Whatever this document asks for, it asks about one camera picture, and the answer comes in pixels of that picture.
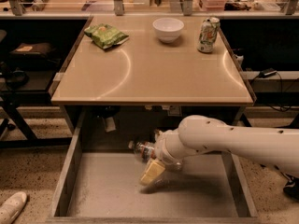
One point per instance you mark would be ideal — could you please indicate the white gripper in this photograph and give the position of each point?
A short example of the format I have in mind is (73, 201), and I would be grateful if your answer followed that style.
(163, 145)

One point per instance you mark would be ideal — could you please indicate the clear plastic water bottle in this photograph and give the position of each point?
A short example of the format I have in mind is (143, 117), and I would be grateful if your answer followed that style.
(144, 151)

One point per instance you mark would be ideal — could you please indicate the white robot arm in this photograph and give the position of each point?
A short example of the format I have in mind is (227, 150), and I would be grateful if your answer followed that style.
(273, 147)

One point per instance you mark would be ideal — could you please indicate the open grey drawer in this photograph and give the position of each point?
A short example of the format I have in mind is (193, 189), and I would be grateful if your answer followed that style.
(99, 183)

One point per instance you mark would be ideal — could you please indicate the black shoe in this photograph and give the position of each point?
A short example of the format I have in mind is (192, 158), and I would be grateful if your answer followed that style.
(292, 187)

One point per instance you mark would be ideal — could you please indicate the white ceramic bowl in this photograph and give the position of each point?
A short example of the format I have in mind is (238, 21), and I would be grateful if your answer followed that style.
(168, 30)

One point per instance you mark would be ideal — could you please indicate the green chip bag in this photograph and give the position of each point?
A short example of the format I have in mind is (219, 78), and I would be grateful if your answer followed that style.
(105, 36)

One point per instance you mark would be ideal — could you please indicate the black power adapter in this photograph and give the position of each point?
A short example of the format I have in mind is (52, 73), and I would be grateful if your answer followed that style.
(267, 73)

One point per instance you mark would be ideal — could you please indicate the white shoe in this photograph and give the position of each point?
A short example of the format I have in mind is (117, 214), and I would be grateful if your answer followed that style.
(12, 207)

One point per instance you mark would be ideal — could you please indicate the green patterned drink can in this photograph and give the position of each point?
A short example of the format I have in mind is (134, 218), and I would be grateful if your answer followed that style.
(208, 34)

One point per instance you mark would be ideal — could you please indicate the black chair with bag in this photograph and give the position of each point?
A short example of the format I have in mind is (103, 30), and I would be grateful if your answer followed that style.
(24, 83)

